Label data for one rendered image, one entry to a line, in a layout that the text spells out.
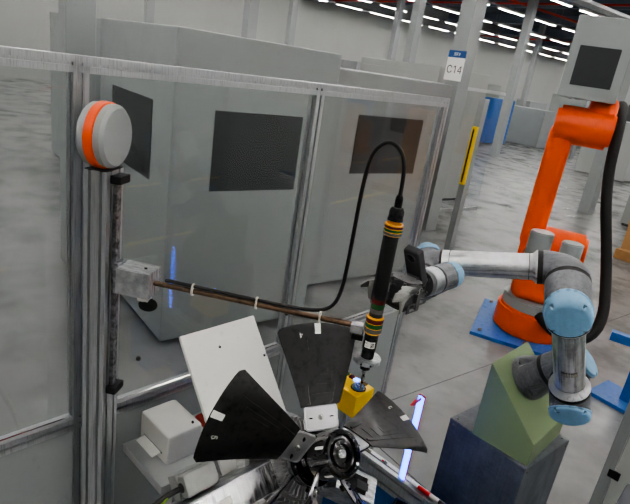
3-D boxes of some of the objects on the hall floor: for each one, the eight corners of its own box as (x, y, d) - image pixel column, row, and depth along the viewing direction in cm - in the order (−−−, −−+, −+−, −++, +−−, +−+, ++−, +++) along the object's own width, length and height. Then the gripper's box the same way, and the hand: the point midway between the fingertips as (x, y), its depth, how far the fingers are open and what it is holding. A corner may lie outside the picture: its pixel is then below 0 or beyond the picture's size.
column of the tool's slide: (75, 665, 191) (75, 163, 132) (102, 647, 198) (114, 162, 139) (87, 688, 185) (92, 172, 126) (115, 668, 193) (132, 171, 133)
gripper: (444, 311, 139) (396, 330, 124) (397, 289, 148) (347, 305, 134) (452, 280, 136) (403, 296, 121) (404, 260, 146) (353, 273, 131)
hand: (378, 289), depth 127 cm, fingers open, 8 cm apart
